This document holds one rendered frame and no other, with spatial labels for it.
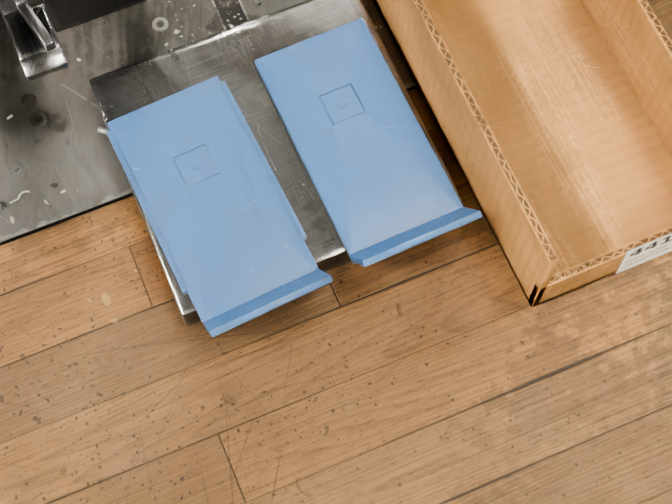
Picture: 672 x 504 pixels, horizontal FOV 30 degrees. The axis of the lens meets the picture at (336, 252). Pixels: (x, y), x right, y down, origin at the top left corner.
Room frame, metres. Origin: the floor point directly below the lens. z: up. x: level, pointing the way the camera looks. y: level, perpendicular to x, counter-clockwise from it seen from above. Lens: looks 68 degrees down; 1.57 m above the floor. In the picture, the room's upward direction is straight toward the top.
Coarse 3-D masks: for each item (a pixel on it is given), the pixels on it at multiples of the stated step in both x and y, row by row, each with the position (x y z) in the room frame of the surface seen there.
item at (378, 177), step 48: (288, 48) 0.39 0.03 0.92; (336, 48) 0.39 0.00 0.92; (288, 96) 0.35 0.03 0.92; (384, 96) 0.35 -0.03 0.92; (336, 144) 0.32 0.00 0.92; (384, 144) 0.32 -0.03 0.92; (336, 192) 0.29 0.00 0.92; (384, 192) 0.29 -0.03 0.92; (432, 192) 0.29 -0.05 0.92; (384, 240) 0.26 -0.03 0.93
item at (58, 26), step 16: (48, 0) 0.41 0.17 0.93; (64, 0) 0.42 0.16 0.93; (80, 0) 0.42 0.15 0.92; (96, 0) 0.42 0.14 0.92; (112, 0) 0.43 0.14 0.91; (128, 0) 0.43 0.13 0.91; (144, 0) 0.43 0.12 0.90; (64, 16) 0.42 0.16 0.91; (80, 16) 0.42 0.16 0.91; (96, 16) 0.42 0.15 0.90
